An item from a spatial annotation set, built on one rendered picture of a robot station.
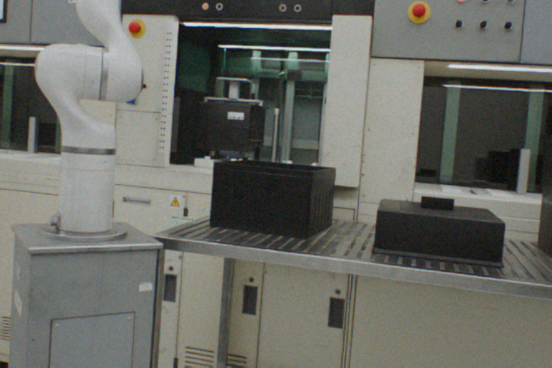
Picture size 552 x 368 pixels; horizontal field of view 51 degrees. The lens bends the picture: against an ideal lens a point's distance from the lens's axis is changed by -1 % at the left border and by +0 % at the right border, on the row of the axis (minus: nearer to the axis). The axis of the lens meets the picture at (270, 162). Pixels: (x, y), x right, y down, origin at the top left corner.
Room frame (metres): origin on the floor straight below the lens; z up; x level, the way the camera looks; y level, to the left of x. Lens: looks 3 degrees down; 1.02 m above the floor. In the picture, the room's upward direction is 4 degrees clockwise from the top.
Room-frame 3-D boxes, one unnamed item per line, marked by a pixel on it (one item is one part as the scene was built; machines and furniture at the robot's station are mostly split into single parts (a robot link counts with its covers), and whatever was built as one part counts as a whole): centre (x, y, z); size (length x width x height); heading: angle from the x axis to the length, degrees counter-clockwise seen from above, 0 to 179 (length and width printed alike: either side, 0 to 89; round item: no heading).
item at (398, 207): (1.45, -0.43, 0.83); 0.29 x 0.29 x 0.13; 77
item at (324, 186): (1.62, -0.02, 0.85); 0.28 x 0.28 x 0.17; 71
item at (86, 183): (1.31, 0.41, 0.85); 0.19 x 0.19 x 0.18
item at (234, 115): (2.27, 0.16, 1.06); 0.24 x 0.20 x 0.32; 76
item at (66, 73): (1.30, 0.45, 1.07); 0.19 x 0.12 x 0.24; 109
